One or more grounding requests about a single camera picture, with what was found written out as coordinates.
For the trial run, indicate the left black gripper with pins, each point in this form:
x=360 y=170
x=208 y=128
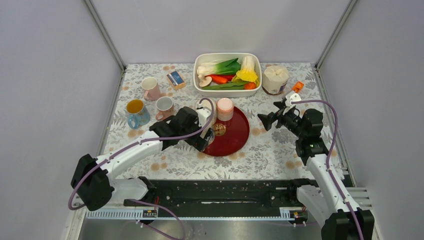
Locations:
x=199 y=143

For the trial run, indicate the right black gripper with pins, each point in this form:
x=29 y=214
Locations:
x=267 y=120

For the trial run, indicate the pink square mug front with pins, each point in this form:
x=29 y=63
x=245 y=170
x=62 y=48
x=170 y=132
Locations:
x=165 y=107

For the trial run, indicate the blue glazed mug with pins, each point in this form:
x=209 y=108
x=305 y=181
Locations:
x=138 y=114

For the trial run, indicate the pink faceted mug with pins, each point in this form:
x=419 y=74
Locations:
x=151 y=89

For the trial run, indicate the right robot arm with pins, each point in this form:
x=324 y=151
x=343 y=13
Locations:
x=338 y=214

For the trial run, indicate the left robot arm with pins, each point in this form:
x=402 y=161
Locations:
x=95 y=180

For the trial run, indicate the white mug with rose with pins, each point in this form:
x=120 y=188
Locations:
x=210 y=105

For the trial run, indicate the pink mug at back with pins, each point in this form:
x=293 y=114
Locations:
x=225 y=109

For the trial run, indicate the red round tray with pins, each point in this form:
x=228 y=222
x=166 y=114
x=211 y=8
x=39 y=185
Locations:
x=229 y=136

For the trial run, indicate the wrapped toilet paper roll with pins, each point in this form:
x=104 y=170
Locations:
x=274 y=79

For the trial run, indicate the toy small orange carrot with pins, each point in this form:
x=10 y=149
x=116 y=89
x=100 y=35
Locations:
x=250 y=86

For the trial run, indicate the toy napa cabbage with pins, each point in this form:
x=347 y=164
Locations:
x=247 y=71

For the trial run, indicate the toy red chili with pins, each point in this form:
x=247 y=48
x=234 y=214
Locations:
x=228 y=77

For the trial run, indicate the toy mushroom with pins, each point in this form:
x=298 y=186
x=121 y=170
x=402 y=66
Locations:
x=204 y=81

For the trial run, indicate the toy bok choy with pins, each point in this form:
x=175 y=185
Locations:
x=228 y=67

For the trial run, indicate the yellow sponge blue label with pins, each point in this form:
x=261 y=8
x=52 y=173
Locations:
x=176 y=80

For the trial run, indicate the white rectangular dish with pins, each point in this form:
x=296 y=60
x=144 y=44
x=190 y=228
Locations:
x=220 y=57

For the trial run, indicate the floral tablecloth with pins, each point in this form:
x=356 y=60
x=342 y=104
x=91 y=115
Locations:
x=266 y=155

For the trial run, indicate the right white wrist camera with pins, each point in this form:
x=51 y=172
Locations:
x=291 y=97

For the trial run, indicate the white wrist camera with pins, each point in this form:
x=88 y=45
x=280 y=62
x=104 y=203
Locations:
x=205 y=117
x=291 y=97

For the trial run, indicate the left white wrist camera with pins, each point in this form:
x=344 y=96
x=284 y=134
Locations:
x=205 y=117

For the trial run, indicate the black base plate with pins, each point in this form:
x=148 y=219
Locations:
x=224 y=198

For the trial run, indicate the right aluminium frame post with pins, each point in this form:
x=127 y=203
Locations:
x=334 y=36

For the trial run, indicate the aluminium frame post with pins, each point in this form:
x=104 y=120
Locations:
x=334 y=36
x=104 y=34

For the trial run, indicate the left aluminium frame post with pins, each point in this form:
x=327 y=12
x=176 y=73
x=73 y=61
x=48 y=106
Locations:
x=104 y=34

